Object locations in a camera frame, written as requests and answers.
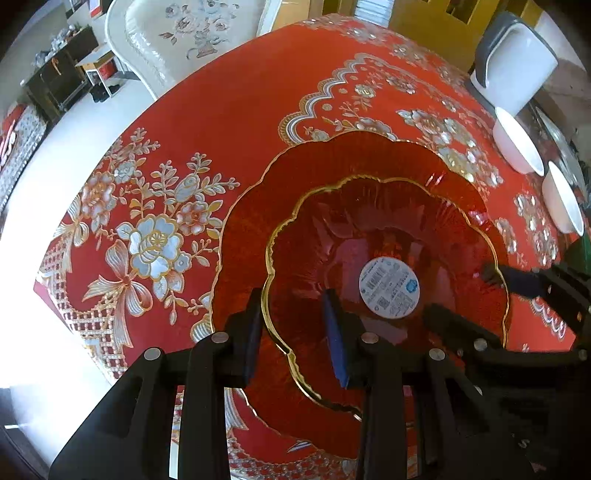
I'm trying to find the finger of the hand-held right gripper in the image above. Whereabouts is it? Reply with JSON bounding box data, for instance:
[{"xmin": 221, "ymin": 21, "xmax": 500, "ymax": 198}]
[
  {"xmin": 481, "ymin": 263, "xmax": 591, "ymax": 326},
  {"xmin": 422, "ymin": 305, "xmax": 505, "ymax": 352}
]

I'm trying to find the dark green object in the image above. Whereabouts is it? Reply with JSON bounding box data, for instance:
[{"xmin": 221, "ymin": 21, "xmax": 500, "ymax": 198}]
[{"xmin": 567, "ymin": 230, "xmax": 591, "ymax": 271}]

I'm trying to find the red patterned mat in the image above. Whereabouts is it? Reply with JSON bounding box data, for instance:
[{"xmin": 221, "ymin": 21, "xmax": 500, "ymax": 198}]
[{"xmin": 0, "ymin": 104, "xmax": 48, "ymax": 209}]

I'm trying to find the red floral tablecloth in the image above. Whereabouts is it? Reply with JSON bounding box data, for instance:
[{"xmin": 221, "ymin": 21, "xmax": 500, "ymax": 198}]
[{"xmin": 32, "ymin": 14, "xmax": 583, "ymax": 480}]

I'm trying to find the yellow wooden chair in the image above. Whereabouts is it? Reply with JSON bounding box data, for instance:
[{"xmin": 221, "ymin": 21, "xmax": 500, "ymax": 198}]
[{"xmin": 323, "ymin": 0, "xmax": 491, "ymax": 75}]

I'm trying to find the slatted rack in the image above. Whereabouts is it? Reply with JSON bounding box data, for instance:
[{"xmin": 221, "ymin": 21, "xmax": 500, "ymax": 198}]
[{"xmin": 355, "ymin": 0, "xmax": 394, "ymax": 27}]

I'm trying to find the small red glass plate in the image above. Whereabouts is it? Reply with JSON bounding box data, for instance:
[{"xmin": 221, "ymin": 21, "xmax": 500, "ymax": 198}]
[{"xmin": 261, "ymin": 173, "xmax": 511, "ymax": 422}]

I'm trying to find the large red glass plate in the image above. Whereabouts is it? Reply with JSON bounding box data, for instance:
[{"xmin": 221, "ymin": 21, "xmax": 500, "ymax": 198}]
[{"xmin": 210, "ymin": 130, "xmax": 513, "ymax": 462}]

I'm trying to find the white ornate chair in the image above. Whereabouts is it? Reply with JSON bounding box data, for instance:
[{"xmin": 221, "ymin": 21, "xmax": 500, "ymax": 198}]
[{"xmin": 105, "ymin": 0, "xmax": 283, "ymax": 100}]

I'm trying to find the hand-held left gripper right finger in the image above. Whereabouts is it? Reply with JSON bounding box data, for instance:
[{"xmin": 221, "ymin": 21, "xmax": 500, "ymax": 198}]
[{"xmin": 322, "ymin": 289, "xmax": 532, "ymax": 480}]

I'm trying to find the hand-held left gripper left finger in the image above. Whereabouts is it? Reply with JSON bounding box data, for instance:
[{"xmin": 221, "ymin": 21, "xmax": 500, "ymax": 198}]
[{"xmin": 48, "ymin": 287, "xmax": 265, "ymax": 480}]

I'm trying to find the black cabinet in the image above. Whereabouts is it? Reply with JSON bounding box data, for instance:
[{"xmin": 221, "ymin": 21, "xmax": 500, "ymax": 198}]
[{"xmin": 21, "ymin": 25, "xmax": 100, "ymax": 123}]

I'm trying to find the small white stand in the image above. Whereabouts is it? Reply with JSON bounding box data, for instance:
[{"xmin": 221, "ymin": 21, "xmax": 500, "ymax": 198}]
[{"xmin": 75, "ymin": 46, "xmax": 131, "ymax": 100}]

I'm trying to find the white bowl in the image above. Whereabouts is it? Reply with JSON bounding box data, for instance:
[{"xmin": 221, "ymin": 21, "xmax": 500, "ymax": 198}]
[
  {"xmin": 541, "ymin": 161, "xmax": 585, "ymax": 234},
  {"xmin": 492, "ymin": 106, "xmax": 546, "ymax": 175}
]

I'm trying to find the white electric kettle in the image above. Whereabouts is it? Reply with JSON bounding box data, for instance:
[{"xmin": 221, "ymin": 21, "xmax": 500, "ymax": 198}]
[{"xmin": 471, "ymin": 11, "xmax": 559, "ymax": 116}]

